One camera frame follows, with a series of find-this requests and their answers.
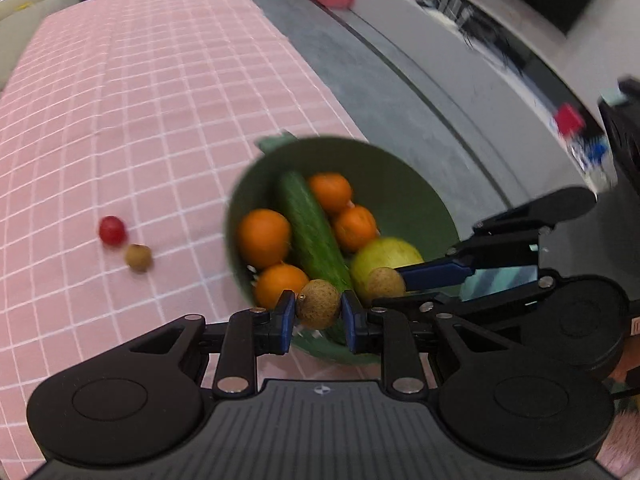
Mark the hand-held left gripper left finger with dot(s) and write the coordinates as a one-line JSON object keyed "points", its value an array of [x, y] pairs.
{"points": [[286, 322]]}

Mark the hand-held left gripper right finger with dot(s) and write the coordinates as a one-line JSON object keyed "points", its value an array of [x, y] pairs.
{"points": [[350, 322]]}

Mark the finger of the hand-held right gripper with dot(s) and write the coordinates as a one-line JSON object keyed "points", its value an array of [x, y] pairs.
{"points": [[435, 272], [400, 304]]}

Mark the brown longan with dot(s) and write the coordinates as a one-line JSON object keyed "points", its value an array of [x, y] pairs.
{"points": [[138, 257], [385, 282], [317, 305]]}

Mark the orange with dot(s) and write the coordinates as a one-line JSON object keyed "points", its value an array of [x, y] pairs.
{"points": [[355, 227], [330, 192], [264, 237], [281, 284]]}

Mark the yellow-green pear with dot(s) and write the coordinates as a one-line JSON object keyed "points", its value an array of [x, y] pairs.
{"points": [[385, 255]]}

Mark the green plastic colander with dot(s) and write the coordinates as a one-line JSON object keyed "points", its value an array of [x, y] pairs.
{"points": [[400, 185]]}

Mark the green cucumber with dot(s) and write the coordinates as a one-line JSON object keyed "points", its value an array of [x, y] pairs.
{"points": [[310, 230]]}

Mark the person's pink fluffy clothing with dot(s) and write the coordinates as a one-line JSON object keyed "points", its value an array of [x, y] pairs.
{"points": [[622, 435]]}

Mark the red cherry tomato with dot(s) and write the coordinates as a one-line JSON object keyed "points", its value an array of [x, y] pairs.
{"points": [[112, 230]]}

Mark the small red box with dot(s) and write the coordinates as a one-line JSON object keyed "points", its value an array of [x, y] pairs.
{"points": [[569, 120]]}

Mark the grey low cabinet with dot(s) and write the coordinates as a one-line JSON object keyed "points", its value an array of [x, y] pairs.
{"points": [[450, 50]]}

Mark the pink checked tablecloth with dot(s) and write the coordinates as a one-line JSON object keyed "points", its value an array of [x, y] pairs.
{"points": [[125, 110]]}

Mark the white small appliance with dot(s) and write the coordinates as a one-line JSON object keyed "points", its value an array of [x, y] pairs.
{"points": [[442, 5]]}

